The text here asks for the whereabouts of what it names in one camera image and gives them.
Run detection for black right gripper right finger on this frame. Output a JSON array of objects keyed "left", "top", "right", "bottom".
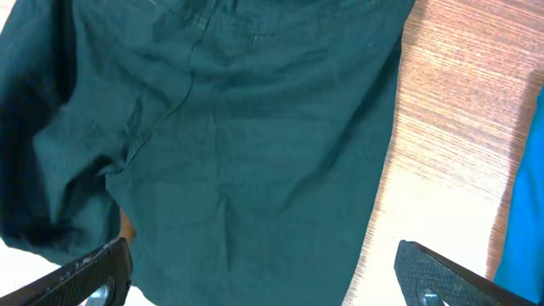
[{"left": 394, "top": 240, "right": 536, "bottom": 306}]

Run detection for black shorts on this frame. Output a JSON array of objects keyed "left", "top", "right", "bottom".
[{"left": 1, "top": 0, "right": 413, "bottom": 305}]

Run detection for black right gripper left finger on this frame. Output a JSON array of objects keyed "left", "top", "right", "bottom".
[{"left": 1, "top": 238, "right": 133, "bottom": 306}]

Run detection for dark blue garment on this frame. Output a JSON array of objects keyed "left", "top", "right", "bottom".
[{"left": 494, "top": 94, "right": 543, "bottom": 305}]

